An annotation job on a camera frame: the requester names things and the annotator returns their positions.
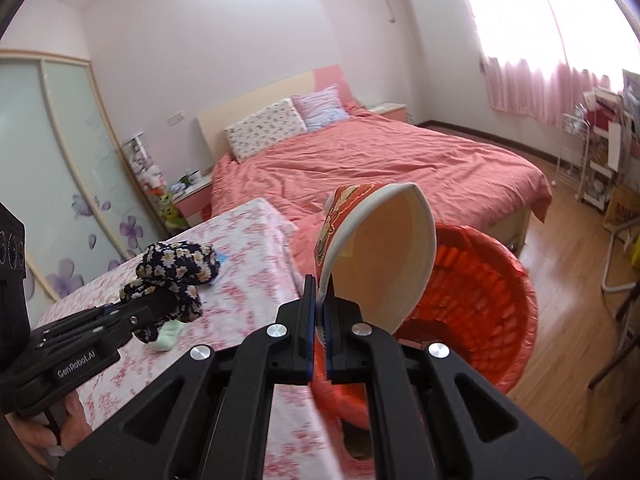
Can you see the pink curtain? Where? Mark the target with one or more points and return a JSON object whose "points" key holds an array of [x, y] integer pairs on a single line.
{"points": [[525, 85]]}

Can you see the person's left hand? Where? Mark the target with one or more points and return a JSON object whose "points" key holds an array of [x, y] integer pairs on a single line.
{"points": [[30, 440]]}

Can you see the red plastic basket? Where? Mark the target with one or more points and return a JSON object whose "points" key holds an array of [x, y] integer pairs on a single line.
{"points": [[480, 280]]}

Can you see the beige and pink headboard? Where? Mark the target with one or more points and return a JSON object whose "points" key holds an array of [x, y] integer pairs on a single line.
{"points": [[240, 105]]}

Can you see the light blue scrap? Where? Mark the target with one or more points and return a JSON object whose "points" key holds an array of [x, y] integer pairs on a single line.
{"points": [[223, 260]]}

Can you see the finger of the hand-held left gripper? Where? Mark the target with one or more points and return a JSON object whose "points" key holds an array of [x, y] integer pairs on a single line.
{"points": [[150, 307]]}

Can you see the white wall outlet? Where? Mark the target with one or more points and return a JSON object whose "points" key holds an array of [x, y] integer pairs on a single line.
{"points": [[177, 119]]}

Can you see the pink floral tablecloth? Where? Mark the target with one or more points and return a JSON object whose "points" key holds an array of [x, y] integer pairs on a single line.
{"points": [[250, 270]]}

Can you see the cardboard box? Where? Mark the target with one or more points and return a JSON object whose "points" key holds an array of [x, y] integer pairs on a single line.
{"points": [[622, 210]]}

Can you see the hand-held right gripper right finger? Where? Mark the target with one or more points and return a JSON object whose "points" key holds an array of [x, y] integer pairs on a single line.
{"points": [[327, 340]]}

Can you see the pink and blue striped pillow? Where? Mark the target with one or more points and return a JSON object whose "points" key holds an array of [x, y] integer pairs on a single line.
{"points": [[320, 107]]}

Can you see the bed with salmon cover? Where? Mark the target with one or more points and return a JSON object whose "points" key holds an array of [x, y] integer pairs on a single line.
{"points": [[390, 160]]}

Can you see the white floral pillow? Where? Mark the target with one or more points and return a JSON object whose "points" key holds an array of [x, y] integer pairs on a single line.
{"points": [[265, 127]]}

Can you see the red instant noodle cup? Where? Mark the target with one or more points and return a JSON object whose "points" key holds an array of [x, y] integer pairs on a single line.
{"points": [[385, 260]]}

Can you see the dark floral cloth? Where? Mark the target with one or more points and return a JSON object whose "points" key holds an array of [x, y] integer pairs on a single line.
{"points": [[175, 260]]}

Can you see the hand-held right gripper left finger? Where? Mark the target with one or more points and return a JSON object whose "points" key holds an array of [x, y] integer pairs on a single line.
{"points": [[311, 330]]}

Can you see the white metal tube frame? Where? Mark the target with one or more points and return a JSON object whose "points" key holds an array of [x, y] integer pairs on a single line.
{"points": [[607, 265]]}

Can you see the pink and white nightstand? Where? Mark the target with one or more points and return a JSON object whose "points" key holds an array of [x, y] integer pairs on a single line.
{"points": [[195, 205], [387, 110]]}

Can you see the wardrobe with floral glass doors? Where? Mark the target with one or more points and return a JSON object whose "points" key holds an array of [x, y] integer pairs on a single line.
{"points": [[65, 170]]}

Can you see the cluttered white trolley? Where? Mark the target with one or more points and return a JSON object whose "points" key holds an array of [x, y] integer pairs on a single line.
{"points": [[607, 135]]}

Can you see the light green cloth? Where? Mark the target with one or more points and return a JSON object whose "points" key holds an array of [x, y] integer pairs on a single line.
{"points": [[167, 337]]}

